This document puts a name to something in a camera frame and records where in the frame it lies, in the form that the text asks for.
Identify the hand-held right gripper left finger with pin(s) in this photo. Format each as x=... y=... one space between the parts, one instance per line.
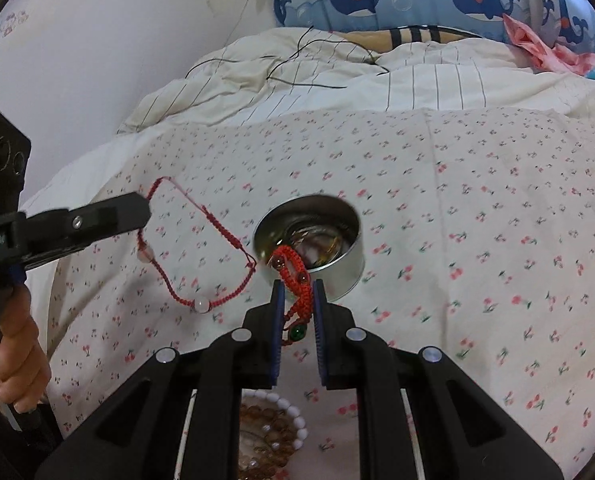
x=277 y=330

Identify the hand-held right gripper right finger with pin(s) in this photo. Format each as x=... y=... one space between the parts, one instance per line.
x=320 y=330

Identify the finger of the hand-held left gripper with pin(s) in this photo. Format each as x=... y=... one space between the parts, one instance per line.
x=102 y=217

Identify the round metal tin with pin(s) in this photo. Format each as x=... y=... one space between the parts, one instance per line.
x=347 y=270

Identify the person's left hand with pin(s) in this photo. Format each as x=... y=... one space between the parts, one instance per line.
x=19 y=355

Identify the cherry print bed sheet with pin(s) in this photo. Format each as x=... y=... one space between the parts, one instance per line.
x=477 y=260

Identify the striped white quilt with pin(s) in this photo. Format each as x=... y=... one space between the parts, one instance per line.
x=452 y=80

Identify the tan black striped pillow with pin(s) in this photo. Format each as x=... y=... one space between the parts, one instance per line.
x=412 y=35

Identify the pink cloth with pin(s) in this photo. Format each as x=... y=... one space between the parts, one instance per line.
x=537 y=45

